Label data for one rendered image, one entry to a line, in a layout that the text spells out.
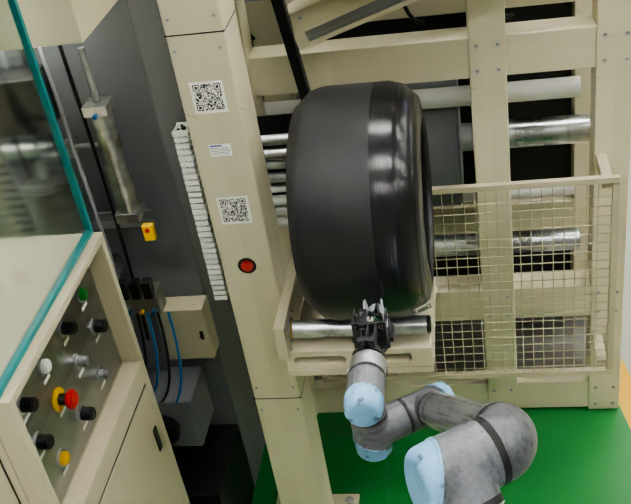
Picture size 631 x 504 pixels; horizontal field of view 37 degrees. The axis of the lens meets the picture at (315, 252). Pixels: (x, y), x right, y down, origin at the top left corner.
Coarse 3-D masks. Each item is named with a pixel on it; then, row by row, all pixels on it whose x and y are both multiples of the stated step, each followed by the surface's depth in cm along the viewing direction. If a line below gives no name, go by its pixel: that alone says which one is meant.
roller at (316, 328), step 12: (300, 324) 229; (312, 324) 228; (324, 324) 227; (336, 324) 227; (348, 324) 226; (396, 324) 224; (408, 324) 223; (420, 324) 223; (300, 336) 229; (312, 336) 229; (324, 336) 228; (336, 336) 228; (348, 336) 228
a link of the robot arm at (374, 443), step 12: (396, 408) 187; (384, 420) 183; (396, 420) 185; (408, 420) 186; (360, 432) 184; (372, 432) 183; (384, 432) 184; (396, 432) 185; (408, 432) 187; (360, 444) 186; (372, 444) 185; (384, 444) 186; (360, 456) 188; (372, 456) 186; (384, 456) 187
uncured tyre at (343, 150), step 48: (336, 96) 209; (384, 96) 205; (288, 144) 206; (336, 144) 199; (384, 144) 197; (288, 192) 202; (336, 192) 197; (384, 192) 195; (336, 240) 198; (384, 240) 197; (432, 240) 237; (336, 288) 205; (384, 288) 204
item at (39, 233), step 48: (0, 0) 176; (0, 48) 175; (0, 96) 174; (48, 96) 192; (0, 144) 173; (48, 144) 192; (0, 192) 172; (48, 192) 191; (0, 240) 171; (48, 240) 190; (0, 288) 170; (48, 288) 189; (0, 336) 169; (0, 384) 168
